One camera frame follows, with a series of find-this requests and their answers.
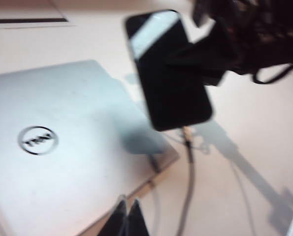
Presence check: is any black smartphone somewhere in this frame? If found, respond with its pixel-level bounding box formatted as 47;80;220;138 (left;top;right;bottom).
125;9;215;133

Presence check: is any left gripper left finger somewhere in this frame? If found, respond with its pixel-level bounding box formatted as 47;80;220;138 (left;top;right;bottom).
99;195;128;236

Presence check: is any black charging cable silver plug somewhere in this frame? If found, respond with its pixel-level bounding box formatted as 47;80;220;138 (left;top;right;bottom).
175;125;197;236

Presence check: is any silver Dell laptop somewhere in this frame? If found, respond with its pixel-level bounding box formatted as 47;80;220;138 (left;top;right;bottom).
0;59;181;236

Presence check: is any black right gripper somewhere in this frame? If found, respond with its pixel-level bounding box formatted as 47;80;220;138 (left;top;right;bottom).
165;0;293;87

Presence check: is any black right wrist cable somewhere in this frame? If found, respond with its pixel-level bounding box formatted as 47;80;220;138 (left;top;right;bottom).
252;63;293;85

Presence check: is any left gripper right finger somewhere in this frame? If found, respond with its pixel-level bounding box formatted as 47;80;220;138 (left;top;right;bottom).
127;198;151;236

